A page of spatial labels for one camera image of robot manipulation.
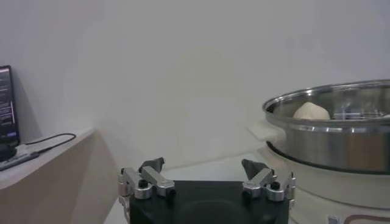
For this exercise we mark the white steamed baozi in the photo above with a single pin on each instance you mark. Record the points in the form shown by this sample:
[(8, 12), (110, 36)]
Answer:
[(310, 111)]

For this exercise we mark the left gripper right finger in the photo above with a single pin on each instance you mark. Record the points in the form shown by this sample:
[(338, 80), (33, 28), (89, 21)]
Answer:
[(260, 179)]

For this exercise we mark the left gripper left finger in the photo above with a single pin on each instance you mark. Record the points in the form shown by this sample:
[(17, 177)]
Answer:
[(155, 179)]

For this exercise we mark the black computer mouse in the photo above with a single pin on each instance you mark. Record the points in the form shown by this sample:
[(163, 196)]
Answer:
[(5, 153)]

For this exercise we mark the black laptop beside mouse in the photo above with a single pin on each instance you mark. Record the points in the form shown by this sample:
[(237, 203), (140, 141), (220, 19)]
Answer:
[(6, 108)]

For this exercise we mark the white side table with mouse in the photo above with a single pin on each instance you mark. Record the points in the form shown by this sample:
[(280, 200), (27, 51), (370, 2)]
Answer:
[(61, 185)]

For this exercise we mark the perforated steel steamer basket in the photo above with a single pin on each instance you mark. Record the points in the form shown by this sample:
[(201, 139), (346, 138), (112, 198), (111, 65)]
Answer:
[(335, 149)]

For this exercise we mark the steel steamer pot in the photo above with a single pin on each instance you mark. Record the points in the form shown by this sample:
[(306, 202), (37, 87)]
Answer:
[(335, 191)]

